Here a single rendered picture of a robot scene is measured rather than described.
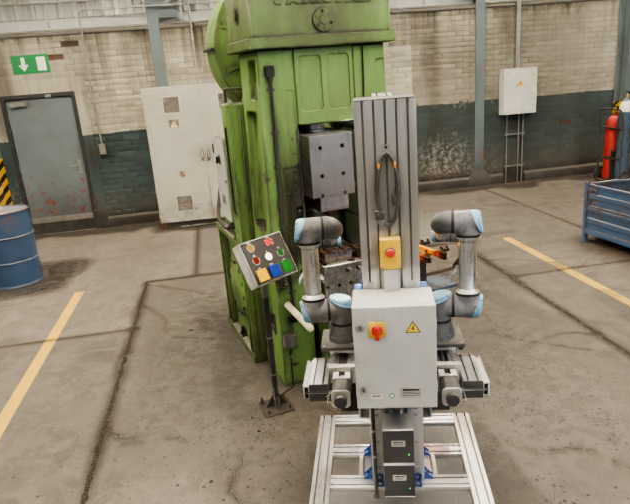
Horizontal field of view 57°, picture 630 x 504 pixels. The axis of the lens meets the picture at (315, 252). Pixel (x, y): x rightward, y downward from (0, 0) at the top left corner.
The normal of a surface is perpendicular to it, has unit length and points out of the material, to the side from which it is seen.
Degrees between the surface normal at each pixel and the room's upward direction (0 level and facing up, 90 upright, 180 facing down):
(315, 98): 90
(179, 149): 90
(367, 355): 90
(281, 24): 90
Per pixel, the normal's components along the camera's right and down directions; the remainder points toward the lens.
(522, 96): 0.18, 0.28
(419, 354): -0.07, 0.28
